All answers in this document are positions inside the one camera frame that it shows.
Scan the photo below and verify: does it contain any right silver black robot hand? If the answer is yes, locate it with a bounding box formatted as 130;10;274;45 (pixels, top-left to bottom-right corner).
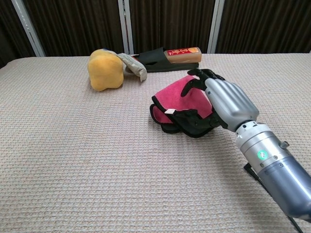
181;68;259;133

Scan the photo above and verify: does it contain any pink cloth black trim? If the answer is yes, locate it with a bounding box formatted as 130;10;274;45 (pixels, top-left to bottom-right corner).
149;75;219;138

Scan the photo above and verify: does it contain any red orange snack package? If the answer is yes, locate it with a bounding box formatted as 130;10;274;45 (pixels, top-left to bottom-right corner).
163;47;202;64

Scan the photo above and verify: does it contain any black slipper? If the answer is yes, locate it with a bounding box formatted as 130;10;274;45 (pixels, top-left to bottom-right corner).
138;47;200;73

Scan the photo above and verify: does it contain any yellow plush toy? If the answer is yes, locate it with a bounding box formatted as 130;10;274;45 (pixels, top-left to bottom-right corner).
87;49;125;92

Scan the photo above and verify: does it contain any beige woven tablecloth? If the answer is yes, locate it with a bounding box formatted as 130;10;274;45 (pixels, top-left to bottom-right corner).
0;52;311;233

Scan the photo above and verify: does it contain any dark pleated curtain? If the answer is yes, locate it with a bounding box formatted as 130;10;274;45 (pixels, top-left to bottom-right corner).
0;0;311;68

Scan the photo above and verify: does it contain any white partition post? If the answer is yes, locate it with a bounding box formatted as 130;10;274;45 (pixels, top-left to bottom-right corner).
118;0;134;55
207;0;225;54
11;0;46;57

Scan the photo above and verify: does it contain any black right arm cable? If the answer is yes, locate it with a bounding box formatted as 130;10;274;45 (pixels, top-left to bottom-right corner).
243;163;304;233

